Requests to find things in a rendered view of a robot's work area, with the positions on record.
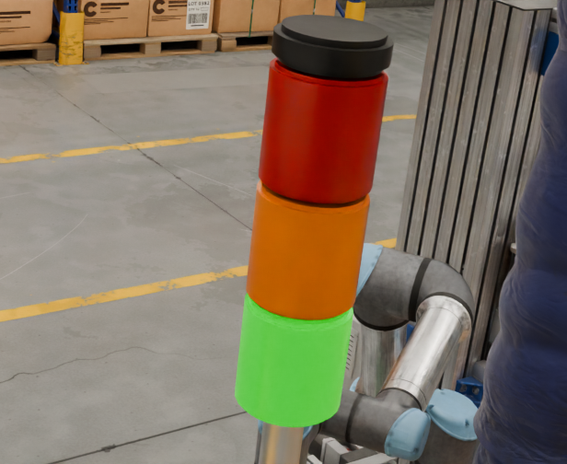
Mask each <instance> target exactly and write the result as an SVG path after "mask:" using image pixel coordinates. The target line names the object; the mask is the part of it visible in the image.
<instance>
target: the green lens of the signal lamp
mask: <svg viewBox="0 0 567 464"><path fill-rule="evenodd" d="M352 322H353V308H352V307H351V308H350V309H349V310H348V311H346V312H344V313H342V314H341V315H339V316H337V317H334V318H331V319H322V320H302V319H290V318H286V317H282V316H279V315H276V314H273V313H271V312H269V311H267V310H265V309H264V308H262V307H260V306H259V305H257V304H256V303H255V302H254V301H253V300H252V299H251V298H250V297H249V295H248V293H247V294H246V295H245V302H244V310H243V320H242V328H241V336H240V345H239V354H238V362H237V379H236V387H235V397H236V399H237V403H238V404H239V405H240V406H241V407H242V408H243V409H244V410H245V411H246V412H247V413H249V414H250V415H252V416H254V417H255V418H257V419H259V420H261V421H264V422H265V423H271V424H275V425H279V426H286V427H305V426H310V425H314V424H318V423H322V422H324V421H326V420H328V419H329V418H331V417H332V416H333V415H334V414H335V413H336V412H337V410H338V409H339V406H340V402H341V391H342V384H343V379H344V372H345V366H346V359H347V353H348V347H349V340H350V335H351V328H352Z"/></svg>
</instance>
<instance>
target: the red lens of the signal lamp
mask: <svg viewBox="0 0 567 464"><path fill-rule="evenodd" d="M387 88H388V75H387V74H386V73H385V72H384V70H382V72H381V73H380V74H378V75H375V76H370V77H366V78H337V77H327V76H322V75H311V74H308V73H304V72H300V71H297V70H295V69H293V68H290V67H288V66H286V65H284V64H282V63H281V62H280V61H279V60H278V57H276V58H274V59H273V60H272V61H270V70H269V78H268V87H267V96H266V104H265V113H264V122H263V130H262V139H261V148H260V164H259V178H260V180H261V181H262V182H263V183H264V184H265V185H266V187H268V188H269V189H271V190H272V191H274V192H276V193H279V194H281V195H282V196H285V197H288V198H291V199H295V200H298V201H303V202H308V203H349V202H353V201H356V200H359V199H360V198H362V197H364V196H365V195H367V194H368V193H369V192H370V191H371V189H372V187H373V180H374V175H375V168H376V157H377V150H378V144H379V138H380V132H381V125H382V119H383V113H384V107H385V100H386V94H387Z"/></svg>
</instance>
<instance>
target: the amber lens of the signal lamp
mask: <svg viewBox="0 0 567 464"><path fill-rule="evenodd" d="M369 205H370V197H369V194H367V195H365V196H364V197H362V198H360V199H359V200H356V201H353V202H349V203H308V202H303V201H298V200H295V199H291V198H288V197H285V196H282V195H281V194H279V193H276V192H274V191H272V190H271V189H269V188H268V187H266V185H265V184H264V183H263V182H262V181H261V180H260V181H259V182H258V184H257V190H256V199H255V207H254V216H253V225H252V233H251V242H250V251H249V267H248V276H247V285H246V291H247V293H248V295H249V297H250V298H251V299H252V300H253V301H254V302H255V303H256V304H257V305H259V306H260V307H262V308H264V309H265V310H267V311H269V312H271V313H273V314H276V315H279V316H282V317H286V318H290V319H302V320H322V319H331V318H334V317H337V316H339V315H341V314H342V313H344V312H346V311H348V310H349V309H350V308H351V307H353V304H354V302H355V298H356V292H357V285H358V279H359V273H360V267H361V260H362V255H363V248H364V242H365V231H366V224H367V218H368V212H369Z"/></svg>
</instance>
